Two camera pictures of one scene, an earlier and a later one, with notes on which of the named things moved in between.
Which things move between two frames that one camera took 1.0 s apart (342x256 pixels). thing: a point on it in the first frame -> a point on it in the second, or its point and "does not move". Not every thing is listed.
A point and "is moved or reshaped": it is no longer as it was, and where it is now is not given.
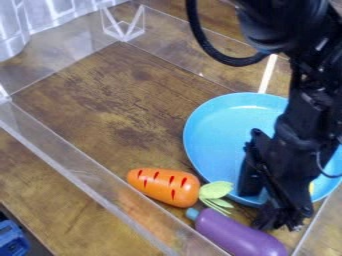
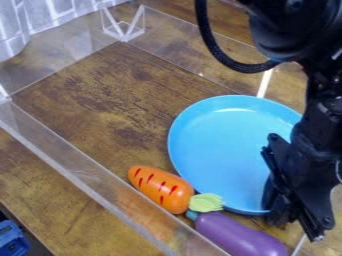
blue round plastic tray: x=216 y=130 is moved or reshaped
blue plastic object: x=14 y=243 does not move
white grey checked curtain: x=27 y=16 does not move
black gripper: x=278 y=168 -> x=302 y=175
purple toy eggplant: x=234 y=237 does not move
